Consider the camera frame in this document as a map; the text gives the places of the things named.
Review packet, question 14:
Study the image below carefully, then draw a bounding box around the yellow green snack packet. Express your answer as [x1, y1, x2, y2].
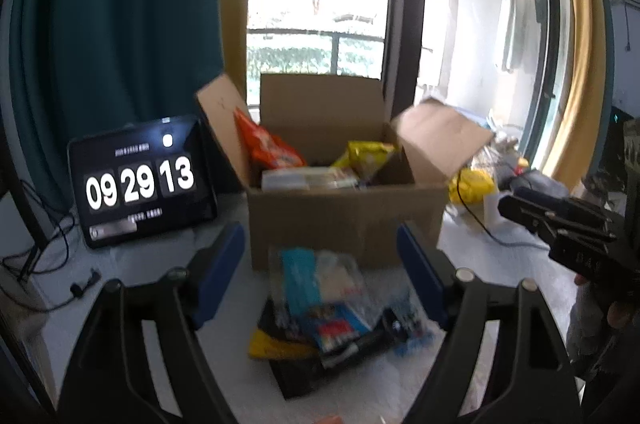
[331, 140, 398, 182]

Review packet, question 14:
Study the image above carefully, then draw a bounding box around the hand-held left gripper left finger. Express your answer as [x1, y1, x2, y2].
[57, 221, 247, 424]

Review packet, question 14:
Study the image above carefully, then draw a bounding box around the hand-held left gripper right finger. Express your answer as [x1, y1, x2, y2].
[396, 223, 583, 424]

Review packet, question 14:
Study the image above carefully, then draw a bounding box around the cardboard box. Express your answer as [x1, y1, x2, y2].
[195, 72, 496, 272]

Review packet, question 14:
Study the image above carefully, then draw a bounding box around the dark window frame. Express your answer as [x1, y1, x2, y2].
[382, 0, 428, 125]

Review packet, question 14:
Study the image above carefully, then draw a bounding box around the blue white snack packet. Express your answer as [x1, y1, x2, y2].
[267, 246, 386, 370]

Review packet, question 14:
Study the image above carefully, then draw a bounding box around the grey cloth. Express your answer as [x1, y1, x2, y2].
[507, 169, 571, 199]

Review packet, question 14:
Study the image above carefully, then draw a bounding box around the black yellow snack packet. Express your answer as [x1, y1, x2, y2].
[248, 299, 351, 400]

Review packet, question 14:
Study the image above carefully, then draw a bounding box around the person's right hand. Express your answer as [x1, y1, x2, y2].
[606, 298, 640, 331]

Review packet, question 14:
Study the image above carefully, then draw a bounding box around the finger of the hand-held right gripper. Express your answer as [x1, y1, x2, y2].
[499, 195, 617, 249]
[515, 186, 607, 225]

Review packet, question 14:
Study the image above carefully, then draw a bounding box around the black appliance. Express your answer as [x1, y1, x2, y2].
[595, 104, 631, 185]

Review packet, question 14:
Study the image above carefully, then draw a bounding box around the black cable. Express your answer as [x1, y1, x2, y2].
[0, 191, 103, 312]

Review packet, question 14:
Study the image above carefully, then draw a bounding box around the white tablecloth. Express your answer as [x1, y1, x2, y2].
[0, 189, 586, 424]

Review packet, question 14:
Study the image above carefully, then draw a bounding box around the tablet with clock display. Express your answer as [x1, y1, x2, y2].
[67, 115, 218, 249]

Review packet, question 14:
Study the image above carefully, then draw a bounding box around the orange snack packet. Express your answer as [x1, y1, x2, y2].
[234, 108, 308, 172]

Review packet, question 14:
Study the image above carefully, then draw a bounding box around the teal curtain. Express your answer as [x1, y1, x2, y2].
[0, 0, 226, 205]

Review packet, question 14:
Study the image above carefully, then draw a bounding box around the balcony railing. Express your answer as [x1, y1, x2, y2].
[247, 28, 433, 77]

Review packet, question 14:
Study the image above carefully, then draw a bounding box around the hanging towel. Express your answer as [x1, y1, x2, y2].
[502, 0, 523, 72]

